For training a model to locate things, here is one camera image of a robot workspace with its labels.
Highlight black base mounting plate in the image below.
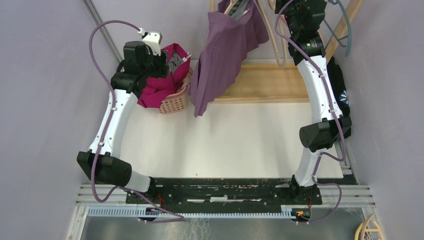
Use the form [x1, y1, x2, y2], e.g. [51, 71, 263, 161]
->
[144, 177, 323, 214]

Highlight wooden hanger on floor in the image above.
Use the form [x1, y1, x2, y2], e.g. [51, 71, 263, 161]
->
[353, 213, 386, 240]

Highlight beige wooden hanger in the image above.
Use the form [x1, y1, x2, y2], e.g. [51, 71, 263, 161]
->
[224, 0, 249, 16]
[255, 0, 289, 68]

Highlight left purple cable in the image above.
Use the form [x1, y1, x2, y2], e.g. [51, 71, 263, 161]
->
[88, 19, 185, 224]

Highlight wooden clothes rack frame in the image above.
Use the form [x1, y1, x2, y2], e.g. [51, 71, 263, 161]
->
[214, 0, 363, 104]

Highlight orange plastic basket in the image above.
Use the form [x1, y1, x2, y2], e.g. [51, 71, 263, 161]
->
[158, 67, 193, 114]

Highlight purple cable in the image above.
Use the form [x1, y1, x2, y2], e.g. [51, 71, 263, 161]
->
[88, 19, 185, 224]
[274, 0, 348, 226]

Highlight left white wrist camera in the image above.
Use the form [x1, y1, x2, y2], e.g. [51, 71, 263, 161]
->
[138, 28, 162, 56]

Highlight black floral garment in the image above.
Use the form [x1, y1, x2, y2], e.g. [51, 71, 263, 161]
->
[327, 57, 351, 117]

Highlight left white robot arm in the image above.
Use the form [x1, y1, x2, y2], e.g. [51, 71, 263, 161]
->
[76, 40, 168, 204]

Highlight grey slotted cable duct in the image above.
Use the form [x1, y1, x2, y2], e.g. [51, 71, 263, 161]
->
[86, 206, 311, 220]

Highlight blue-grey plastic hanger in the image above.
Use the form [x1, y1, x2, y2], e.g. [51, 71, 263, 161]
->
[323, 0, 353, 58]

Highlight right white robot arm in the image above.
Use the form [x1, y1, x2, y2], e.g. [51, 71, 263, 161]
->
[274, 0, 352, 204]

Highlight purple pleated skirt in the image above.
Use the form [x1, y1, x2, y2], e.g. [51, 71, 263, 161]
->
[188, 0, 270, 117]

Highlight magenta skirt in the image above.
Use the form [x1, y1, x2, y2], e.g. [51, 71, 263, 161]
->
[137, 43, 191, 109]

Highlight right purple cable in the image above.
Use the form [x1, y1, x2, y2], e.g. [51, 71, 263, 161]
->
[274, 0, 348, 226]

